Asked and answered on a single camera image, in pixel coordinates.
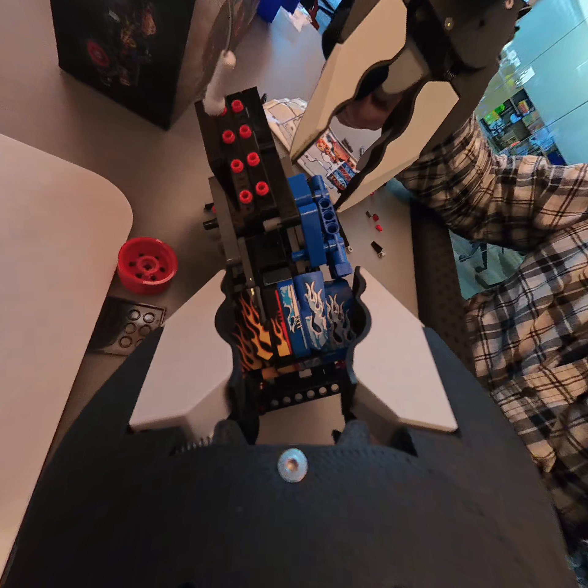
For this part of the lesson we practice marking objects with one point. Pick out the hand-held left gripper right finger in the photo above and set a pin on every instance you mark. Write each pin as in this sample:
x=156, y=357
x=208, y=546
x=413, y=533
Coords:
x=404, y=376

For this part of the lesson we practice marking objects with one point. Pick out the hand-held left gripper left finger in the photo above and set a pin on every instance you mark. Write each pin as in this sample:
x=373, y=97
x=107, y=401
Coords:
x=183, y=367

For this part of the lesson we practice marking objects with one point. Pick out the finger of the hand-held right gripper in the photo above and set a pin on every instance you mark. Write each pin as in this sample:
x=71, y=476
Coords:
x=330, y=82
x=413, y=133

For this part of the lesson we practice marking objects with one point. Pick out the toy truck model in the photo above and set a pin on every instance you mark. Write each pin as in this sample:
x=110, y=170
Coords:
x=275, y=257

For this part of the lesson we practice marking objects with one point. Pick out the person's right forearm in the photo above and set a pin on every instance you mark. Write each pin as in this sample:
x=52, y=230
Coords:
x=482, y=193

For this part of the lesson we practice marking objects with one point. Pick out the grey desk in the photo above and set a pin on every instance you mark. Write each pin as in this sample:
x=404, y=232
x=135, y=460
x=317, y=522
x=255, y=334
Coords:
x=151, y=183

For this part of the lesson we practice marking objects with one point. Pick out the person's right hand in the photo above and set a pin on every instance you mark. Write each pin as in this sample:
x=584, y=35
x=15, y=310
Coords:
x=363, y=115

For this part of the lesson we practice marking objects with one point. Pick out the sticker sheet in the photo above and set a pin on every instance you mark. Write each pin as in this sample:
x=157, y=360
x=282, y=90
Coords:
x=280, y=119

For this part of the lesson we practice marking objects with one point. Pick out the black square plate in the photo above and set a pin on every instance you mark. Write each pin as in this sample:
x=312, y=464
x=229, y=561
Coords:
x=115, y=321

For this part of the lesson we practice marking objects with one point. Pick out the blue storage bin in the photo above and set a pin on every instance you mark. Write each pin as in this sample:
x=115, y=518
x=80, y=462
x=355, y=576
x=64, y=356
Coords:
x=271, y=9

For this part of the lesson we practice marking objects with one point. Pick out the red wheel hub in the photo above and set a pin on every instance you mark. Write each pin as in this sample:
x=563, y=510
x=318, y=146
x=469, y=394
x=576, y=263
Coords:
x=147, y=266

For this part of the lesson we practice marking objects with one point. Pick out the black wedge grey connector piece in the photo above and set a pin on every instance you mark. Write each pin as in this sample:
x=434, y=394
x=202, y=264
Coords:
x=377, y=248

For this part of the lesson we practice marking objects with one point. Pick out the person's plaid shirt torso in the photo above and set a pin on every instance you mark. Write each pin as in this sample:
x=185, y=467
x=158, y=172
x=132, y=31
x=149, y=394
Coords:
x=528, y=344

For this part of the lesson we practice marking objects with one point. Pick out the white book stand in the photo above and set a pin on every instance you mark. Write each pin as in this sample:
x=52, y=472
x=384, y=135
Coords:
x=46, y=275

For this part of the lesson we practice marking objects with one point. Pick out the black toy set box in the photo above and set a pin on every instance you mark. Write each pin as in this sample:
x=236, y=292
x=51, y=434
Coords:
x=115, y=55

